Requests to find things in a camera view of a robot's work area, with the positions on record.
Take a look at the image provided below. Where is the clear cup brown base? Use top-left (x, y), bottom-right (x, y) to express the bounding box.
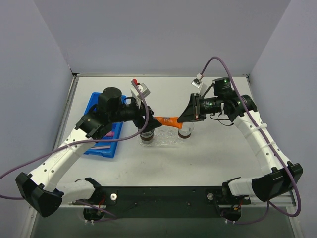
top-left (178, 122), bottom-right (194, 139)

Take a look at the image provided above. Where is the orange toothpaste tube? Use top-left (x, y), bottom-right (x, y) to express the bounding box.
top-left (154, 117), bottom-right (183, 129)

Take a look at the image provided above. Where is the clear textured oval tray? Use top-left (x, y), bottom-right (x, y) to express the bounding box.
top-left (138, 126), bottom-right (185, 147)

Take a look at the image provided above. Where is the dark tinted cup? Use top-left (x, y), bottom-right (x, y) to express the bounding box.
top-left (140, 129), bottom-right (155, 146)

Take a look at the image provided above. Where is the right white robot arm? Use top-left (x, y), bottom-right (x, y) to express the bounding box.
top-left (178, 77), bottom-right (303, 202)

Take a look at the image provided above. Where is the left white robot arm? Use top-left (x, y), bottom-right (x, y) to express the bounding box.
top-left (15, 83), bottom-right (161, 217)

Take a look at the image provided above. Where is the pink toothpaste tube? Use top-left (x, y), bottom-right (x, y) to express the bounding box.
top-left (105, 131), bottom-right (114, 137)

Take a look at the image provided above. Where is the blue plastic bin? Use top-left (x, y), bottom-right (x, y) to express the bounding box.
top-left (83, 92), bottom-right (124, 158)

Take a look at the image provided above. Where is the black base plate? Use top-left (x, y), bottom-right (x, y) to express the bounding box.
top-left (83, 186), bottom-right (251, 222)

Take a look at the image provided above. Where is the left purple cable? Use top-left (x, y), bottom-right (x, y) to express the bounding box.
top-left (0, 80), bottom-right (151, 221)

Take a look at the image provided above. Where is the aluminium frame rail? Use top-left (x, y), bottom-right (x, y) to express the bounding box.
top-left (250, 191), bottom-right (297, 207)

